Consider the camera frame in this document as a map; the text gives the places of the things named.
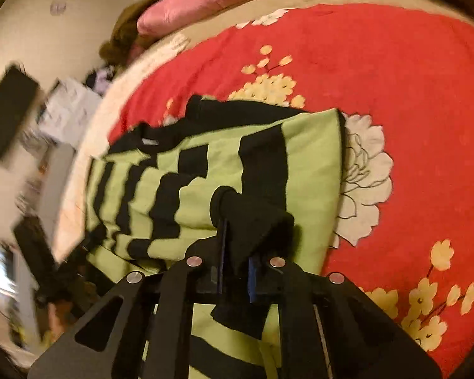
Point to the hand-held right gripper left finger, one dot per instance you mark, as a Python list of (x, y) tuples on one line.
[(223, 244)]

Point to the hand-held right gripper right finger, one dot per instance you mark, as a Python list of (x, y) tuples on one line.
[(254, 280)]

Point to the green black striped frog sweater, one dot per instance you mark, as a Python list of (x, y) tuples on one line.
[(308, 166)]

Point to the pile of dark clothes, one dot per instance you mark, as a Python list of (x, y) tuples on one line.
[(100, 79)]

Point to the black television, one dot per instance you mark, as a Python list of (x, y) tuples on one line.
[(8, 110)]

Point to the white plastic drawer cabinet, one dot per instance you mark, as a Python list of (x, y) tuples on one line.
[(71, 106)]

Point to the brown coat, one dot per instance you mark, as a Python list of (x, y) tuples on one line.
[(122, 35)]

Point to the red floral blanket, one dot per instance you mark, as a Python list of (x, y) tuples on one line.
[(399, 87)]

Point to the round wall clock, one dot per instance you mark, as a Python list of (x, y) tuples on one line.
[(57, 8)]

